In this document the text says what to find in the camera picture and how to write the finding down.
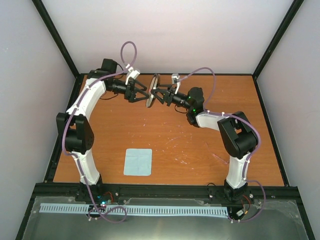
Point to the left black frame post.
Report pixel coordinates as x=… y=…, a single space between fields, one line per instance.
x=47 y=20

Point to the right black frame post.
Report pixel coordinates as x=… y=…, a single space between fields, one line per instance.
x=281 y=30

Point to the plaid glasses case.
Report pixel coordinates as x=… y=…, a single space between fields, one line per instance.
x=155 y=81

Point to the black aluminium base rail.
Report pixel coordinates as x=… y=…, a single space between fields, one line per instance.
x=120 y=192

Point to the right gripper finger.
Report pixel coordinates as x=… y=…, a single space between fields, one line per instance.
x=156 y=95
x=164 y=87

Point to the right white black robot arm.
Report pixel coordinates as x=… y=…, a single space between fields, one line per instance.
x=238 y=135

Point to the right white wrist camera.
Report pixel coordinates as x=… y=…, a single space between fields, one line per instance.
x=175 y=80

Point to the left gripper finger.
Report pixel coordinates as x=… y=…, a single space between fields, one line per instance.
x=134 y=84
x=139 y=96

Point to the light blue cleaning cloth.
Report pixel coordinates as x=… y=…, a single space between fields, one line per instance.
x=138 y=162

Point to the metal front plate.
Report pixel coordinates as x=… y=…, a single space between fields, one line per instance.
x=276 y=220

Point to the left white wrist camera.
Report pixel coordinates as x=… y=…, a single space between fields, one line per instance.
x=132 y=73

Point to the black frame post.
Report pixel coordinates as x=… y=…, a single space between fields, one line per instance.
x=281 y=30
x=47 y=20

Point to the light blue slotted cable duct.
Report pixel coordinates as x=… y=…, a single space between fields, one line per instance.
x=139 y=210

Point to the pink transparent sunglasses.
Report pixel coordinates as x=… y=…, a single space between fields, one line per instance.
x=225 y=162

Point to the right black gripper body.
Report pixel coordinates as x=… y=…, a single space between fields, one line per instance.
x=169 y=96

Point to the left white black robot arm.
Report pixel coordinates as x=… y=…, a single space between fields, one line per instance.
x=74 y=130

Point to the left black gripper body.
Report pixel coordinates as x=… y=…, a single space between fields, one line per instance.
x=128 y=95

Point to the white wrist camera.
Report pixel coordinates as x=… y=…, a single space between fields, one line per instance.
x=132 y=73
x=175 y=80

